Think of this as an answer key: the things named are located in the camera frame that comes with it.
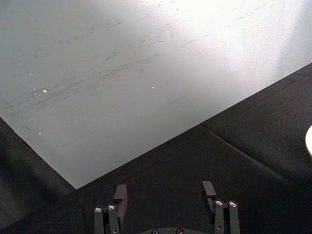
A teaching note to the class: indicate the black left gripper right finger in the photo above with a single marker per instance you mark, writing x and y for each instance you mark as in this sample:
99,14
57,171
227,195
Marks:
220,214

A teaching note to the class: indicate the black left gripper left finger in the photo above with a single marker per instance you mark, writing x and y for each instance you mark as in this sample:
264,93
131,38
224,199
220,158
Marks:
121,200

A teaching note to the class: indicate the black table cloth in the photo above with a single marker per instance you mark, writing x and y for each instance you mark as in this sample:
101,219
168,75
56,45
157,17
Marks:
195,170

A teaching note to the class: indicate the roll of white tape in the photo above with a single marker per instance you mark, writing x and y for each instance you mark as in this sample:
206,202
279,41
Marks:
309,140

